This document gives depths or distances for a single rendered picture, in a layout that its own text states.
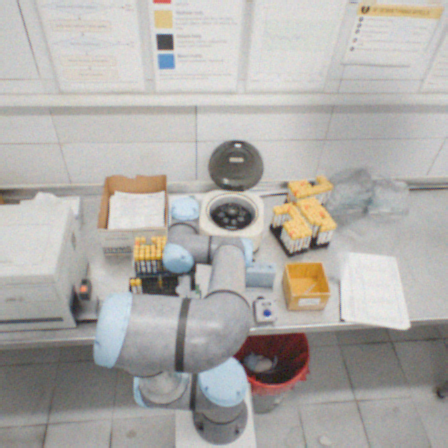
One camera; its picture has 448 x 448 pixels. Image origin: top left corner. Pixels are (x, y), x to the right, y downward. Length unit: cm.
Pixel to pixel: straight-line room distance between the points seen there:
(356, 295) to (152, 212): 82
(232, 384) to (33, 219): 76
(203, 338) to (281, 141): 118
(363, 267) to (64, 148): 122
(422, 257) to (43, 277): 135
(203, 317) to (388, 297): 103
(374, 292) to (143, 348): 108
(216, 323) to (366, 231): 122
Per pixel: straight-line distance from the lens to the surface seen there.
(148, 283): 147
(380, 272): 164
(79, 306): 145
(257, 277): 144
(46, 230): 132
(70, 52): 149
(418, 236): 186
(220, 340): 65
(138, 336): 64
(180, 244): 101
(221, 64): 148
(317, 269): 151
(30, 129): 170
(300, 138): 171
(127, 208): 167
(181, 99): 151
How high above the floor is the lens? 210
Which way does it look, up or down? 46 degrees down
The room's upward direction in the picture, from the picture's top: 4 degrees clockwise
